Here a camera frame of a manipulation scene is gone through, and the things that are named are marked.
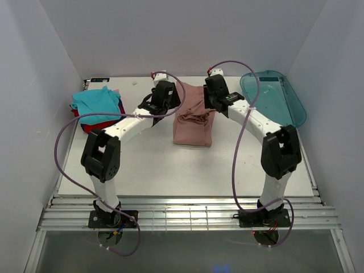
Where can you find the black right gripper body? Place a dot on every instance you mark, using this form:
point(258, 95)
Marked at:
point(208, 96)

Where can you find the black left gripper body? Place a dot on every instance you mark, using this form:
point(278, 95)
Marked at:
point(173, 98)

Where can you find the dusty pink t shirt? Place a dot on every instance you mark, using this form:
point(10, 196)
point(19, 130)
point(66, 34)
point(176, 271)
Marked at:
point(193, 122)

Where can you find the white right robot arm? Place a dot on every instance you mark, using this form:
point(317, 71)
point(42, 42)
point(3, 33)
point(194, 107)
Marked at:
point(281, 152)

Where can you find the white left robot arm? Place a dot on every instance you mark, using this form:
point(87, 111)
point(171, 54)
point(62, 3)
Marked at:
point(101, 157)

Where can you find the navy blue folded t shirt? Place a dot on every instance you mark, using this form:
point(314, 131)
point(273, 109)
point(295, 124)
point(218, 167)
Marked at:
point(122, 106)

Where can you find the turquoise folded t shirt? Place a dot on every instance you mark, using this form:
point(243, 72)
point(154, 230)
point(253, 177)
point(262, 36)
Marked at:
point(101, 100)

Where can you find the teal transparent plastic bin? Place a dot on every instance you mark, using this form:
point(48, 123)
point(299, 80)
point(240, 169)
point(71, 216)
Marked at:
point(277, 99)

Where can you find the black blue corner label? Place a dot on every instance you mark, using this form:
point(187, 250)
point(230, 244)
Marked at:
point(99, 79)

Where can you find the red folded t shirt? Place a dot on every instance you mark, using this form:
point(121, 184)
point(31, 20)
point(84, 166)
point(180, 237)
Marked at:
point(91, 126)

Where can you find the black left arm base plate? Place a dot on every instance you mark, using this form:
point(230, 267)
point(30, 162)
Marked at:
point(100, 220)

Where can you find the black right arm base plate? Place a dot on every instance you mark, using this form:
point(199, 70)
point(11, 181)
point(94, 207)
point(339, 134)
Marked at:
point(265, 218)

